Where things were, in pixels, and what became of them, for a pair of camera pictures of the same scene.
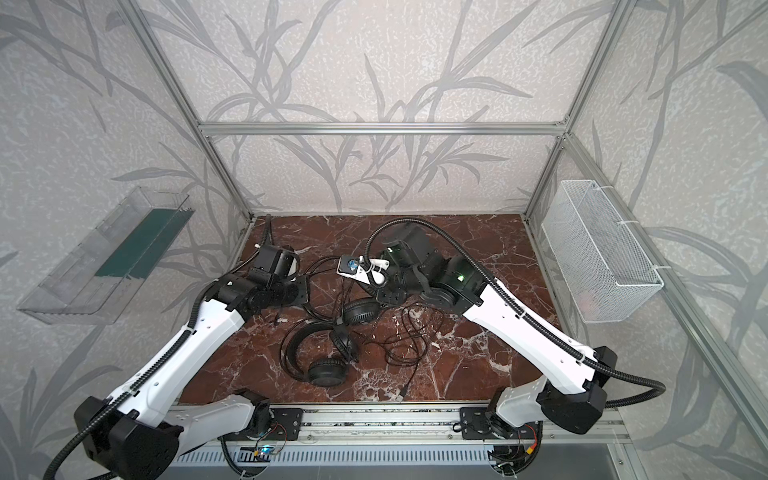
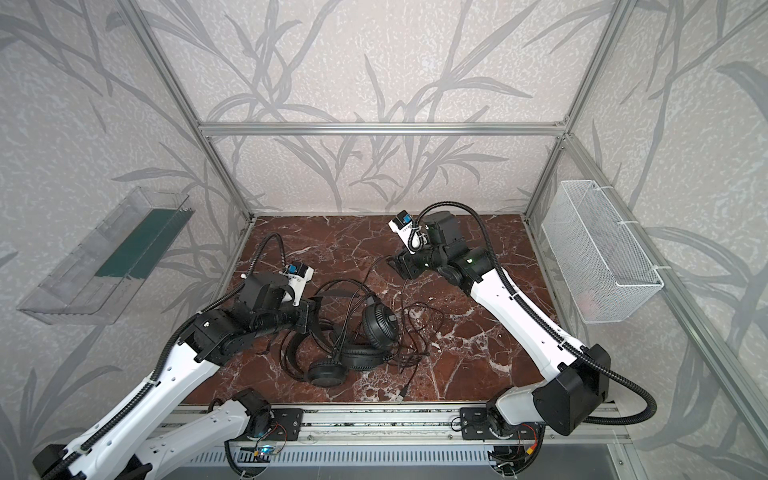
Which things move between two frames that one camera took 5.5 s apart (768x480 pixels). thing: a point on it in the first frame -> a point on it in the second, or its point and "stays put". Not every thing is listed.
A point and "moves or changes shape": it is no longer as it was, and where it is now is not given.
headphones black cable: [408, 346] stays put
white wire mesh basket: [604, 270] stays put
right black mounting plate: [475, 425] stays put
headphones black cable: [306, 292] moves or changes shape
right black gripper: [389, 287] -> [405, 261]
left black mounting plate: [289, 419] stays put
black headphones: [362, 311] -> [381, 328]
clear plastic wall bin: [90, 285] stays put
